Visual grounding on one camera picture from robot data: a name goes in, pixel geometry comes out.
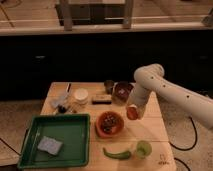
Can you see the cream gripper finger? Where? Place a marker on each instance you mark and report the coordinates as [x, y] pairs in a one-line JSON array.
[[141, 111], [131, 106]]

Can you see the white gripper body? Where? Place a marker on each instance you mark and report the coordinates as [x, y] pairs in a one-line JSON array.
[[139, 96]]

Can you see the red orange apple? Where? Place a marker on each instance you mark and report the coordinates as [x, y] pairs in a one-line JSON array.
[[132, 113]]

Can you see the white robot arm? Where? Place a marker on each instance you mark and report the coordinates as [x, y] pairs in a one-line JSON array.
[[151, 78]]

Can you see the small dark cup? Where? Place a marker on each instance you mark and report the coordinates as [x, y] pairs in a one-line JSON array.
[[109, 85]]

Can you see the green paper cup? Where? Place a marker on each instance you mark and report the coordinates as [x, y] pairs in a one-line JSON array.
[[143, 149]]

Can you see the dark brown bowl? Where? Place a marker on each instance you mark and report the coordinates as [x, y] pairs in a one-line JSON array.
[[122, 90]]

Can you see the orange bowl with nuts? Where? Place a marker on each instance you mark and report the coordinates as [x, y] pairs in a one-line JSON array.
[[109, 124]]

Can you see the green chili pepper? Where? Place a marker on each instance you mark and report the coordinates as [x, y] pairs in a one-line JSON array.
[[121, 155]]

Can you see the white round container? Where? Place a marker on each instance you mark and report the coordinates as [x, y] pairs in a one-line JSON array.
[[81, 96]]

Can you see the green plastic tray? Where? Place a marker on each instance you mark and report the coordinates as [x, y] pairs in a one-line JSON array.
[[73, 130]]

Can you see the small dark clutter items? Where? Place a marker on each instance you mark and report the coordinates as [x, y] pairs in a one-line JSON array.
[[68, 109]]

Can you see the clear plastic bag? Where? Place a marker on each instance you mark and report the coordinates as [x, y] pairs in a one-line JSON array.
[[59, 100]]

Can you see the blue grey sponge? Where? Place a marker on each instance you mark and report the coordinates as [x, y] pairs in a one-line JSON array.
[[50, 145]]

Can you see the white wooden chair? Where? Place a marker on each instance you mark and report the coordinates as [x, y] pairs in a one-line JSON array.
[[94, 12]]

